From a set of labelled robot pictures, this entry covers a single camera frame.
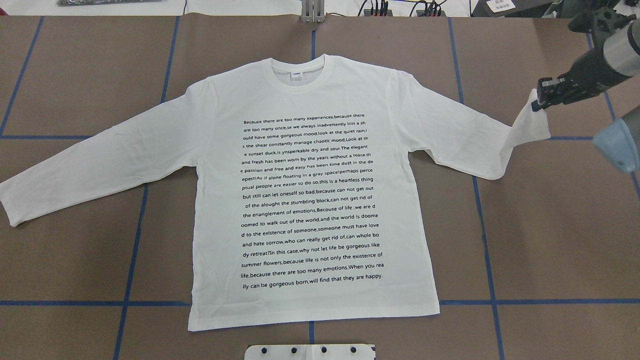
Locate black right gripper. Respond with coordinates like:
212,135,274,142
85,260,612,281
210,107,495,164
531,55,618,112

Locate white long-sleeve printed shirt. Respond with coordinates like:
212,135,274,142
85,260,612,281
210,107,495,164
1,54,550,332

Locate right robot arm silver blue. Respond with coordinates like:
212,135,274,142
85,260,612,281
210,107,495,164
531,0,640,173

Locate aluminium camera post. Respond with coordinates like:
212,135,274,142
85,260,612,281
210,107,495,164
301,0,326,23

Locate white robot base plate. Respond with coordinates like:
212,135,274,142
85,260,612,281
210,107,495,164
244,343,377,360

